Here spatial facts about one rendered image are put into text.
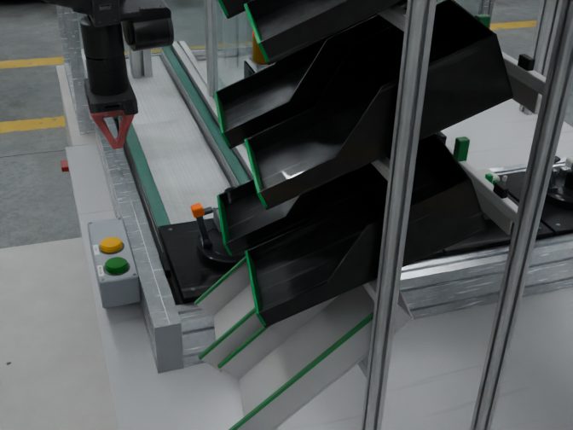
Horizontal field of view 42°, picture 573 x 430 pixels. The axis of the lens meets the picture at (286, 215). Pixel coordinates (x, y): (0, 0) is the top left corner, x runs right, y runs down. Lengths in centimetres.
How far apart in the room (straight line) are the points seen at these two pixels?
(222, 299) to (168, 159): 71
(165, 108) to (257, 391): 121
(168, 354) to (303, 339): 33
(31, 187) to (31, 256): 209
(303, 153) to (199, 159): 101
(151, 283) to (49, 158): 268
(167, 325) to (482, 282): 60
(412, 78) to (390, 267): 22
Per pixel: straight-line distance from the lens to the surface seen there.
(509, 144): 216
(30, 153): 405
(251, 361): 108
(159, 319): 126
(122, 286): 137
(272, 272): 95
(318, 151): 84
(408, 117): 74
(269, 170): 85
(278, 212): 103
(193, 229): 146
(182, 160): 184
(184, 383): 129
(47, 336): 143
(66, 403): 129
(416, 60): 72
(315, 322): 104
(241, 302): 117
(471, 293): 147
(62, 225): 339
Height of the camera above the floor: 176
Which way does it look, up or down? 31 degrees down
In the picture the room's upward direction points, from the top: 2 degrees clockwise
